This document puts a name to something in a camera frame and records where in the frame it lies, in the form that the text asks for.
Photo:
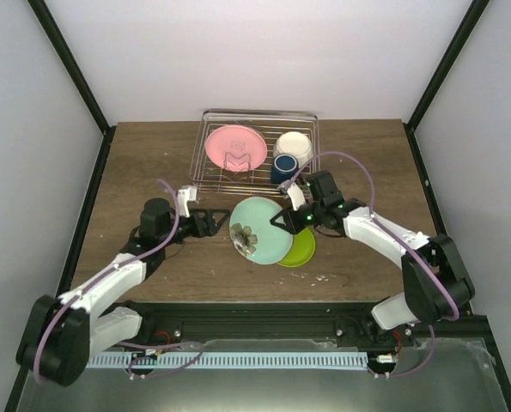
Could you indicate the light blue slotted cable duct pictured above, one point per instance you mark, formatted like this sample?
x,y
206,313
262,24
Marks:
x,y
356,361

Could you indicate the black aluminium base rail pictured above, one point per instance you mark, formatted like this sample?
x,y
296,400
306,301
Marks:
x,y
346,324

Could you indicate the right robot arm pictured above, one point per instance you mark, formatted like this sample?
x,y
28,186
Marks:
x,y
435,279

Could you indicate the left black frame post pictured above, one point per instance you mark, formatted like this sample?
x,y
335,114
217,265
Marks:
x,y
61,47

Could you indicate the lime green small plate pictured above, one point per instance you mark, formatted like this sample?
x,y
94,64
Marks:
x,y
301,251

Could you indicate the dark blue mug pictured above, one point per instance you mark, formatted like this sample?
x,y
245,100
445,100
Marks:
x,y
283,168

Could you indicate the pink plate with woven pattern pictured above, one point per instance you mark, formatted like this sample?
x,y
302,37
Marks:
x,y
236,148

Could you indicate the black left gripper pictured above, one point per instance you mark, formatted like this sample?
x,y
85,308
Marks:
x,y
210,227

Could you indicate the right black frame post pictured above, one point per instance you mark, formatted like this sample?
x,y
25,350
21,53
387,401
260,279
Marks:
x,y
455,47

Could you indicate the black frame post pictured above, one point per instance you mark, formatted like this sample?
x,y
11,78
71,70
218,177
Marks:
x,y
61,47
455,47

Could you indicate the mint green flower plate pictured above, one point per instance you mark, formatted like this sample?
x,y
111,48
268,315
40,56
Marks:
x,y
252,234

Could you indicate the white scalloped bowl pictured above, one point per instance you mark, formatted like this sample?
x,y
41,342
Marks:
x,y
295,144

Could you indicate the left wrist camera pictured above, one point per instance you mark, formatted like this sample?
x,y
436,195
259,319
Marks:
x,y
185,195

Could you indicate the metal wire dish rack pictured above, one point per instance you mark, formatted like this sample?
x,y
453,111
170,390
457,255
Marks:
x,y
270,125

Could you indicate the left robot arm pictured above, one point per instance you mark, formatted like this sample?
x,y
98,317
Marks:
x,y
64,333

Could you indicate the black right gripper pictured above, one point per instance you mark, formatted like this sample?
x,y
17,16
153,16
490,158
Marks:
x,y
289,224

